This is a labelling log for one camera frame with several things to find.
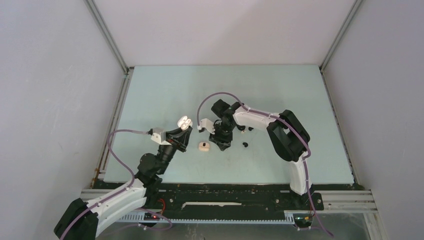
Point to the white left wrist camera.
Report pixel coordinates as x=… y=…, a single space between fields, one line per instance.
x=158 y=135

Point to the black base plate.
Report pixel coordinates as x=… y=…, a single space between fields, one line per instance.
x=229 y=201

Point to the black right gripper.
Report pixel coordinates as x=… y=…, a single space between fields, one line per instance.
x=223 y=143

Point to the aluminium corner post left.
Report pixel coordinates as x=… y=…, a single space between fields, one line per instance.
x=107 y=35

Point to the beige earbud charging case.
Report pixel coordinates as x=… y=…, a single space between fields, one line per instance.
x=204 y=146

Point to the black earbud charging case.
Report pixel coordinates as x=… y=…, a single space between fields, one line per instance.
x=241 y=127

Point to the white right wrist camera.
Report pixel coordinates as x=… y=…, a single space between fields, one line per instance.
x=206 y=125

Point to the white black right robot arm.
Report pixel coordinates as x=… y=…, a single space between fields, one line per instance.
x=288 y=137

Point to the white earbud charging case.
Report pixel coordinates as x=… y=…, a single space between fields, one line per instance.
x=184 y=123

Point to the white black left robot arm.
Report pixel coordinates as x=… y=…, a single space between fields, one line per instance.
x=86 y=220

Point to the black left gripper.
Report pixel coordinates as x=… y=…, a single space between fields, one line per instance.
x=171 y=135

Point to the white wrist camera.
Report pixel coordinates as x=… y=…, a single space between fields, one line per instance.
x=206 y=125
x=158 y=135

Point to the aluminium corner post right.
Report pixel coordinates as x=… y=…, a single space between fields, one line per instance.
x=357 y=4

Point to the aluminium corner post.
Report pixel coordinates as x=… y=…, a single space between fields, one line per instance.
x=357 y=4
x=107 y=35

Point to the white slotted cable duct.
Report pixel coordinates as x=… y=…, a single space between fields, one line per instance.
x=136 y=217

